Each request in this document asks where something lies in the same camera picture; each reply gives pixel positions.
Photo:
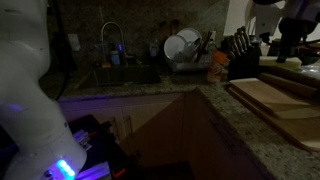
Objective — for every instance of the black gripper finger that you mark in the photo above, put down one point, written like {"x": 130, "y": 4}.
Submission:
{"x": 282, "y": 53}
{"x": 294, "y": 51}

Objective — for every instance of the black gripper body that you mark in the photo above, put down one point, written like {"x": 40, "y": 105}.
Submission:
{"x": 295, "y": 31}

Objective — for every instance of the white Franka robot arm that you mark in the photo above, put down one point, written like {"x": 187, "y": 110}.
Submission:
{"x": 26, "y": 116}

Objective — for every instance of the small wooden chopping board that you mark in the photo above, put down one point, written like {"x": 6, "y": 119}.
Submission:
{"x": 266, "y": 96}

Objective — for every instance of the large wooden chopping board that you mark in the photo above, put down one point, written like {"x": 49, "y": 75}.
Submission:
{"x": 300, "y": 133}

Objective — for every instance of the orange sponge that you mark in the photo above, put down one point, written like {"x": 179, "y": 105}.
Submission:
{"x": 106, "y": 65}

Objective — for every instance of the dark wide bowl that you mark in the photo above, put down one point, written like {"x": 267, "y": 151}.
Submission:
{"x": 311, "y": 57}

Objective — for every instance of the wooden rolling pin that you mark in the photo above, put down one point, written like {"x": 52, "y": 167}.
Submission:
{"x": 286, "y": 85}

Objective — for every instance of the black knife block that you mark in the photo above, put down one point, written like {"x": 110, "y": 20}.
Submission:
{"x": 246, "y": 65}

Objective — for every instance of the orange plastic container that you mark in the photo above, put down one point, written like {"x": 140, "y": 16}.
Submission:
{"x": 216, "y": 66}

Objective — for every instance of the dark cutlery holder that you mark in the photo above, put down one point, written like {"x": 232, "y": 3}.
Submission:
{"x": 203, "y": 46}

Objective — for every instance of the grey dish rack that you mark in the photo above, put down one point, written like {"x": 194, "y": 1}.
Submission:
{"x": 190, "y": 66}

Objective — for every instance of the white dinner plate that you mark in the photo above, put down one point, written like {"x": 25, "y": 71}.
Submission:
{"x": 190, "y": 34}
{"x": 174, "y": 46}

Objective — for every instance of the wooden kitchen cabinet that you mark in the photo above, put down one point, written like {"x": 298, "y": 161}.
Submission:
{"x": 160, "y": 133}

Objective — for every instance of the steel kitchen sink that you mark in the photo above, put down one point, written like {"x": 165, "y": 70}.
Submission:
{"x": 126, "y": 76}

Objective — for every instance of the curved metal faucet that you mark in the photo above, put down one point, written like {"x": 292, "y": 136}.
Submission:
{"x": 111, "y": 22}

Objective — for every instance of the black robot cart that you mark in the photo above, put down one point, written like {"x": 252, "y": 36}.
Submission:
{"x": 100, "y": 146}

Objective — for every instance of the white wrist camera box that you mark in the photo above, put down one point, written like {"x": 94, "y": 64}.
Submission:
{"x": 266, "y": 18}

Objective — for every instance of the white wall phone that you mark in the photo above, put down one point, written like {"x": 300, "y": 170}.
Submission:
{"x": 249, "y": 13}

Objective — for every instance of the white wall outlet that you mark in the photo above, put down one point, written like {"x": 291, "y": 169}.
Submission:
{"x": 74, "y": 42}

